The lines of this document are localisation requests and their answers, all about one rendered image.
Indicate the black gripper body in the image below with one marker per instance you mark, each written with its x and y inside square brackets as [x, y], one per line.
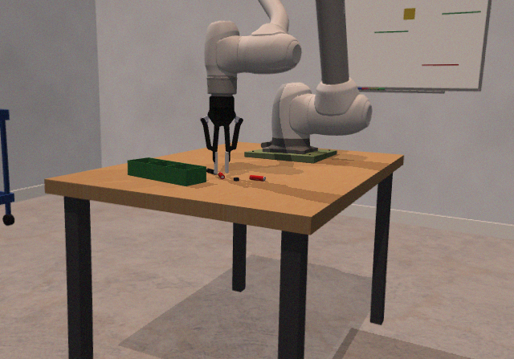
[225, 106]

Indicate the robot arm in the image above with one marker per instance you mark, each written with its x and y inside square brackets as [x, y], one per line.
[337, 109]

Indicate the green three-compartment bin rack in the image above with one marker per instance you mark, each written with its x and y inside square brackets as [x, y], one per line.
[164, 171]

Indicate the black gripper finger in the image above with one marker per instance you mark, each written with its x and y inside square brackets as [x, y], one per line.
[238, 122]
[213, 148]

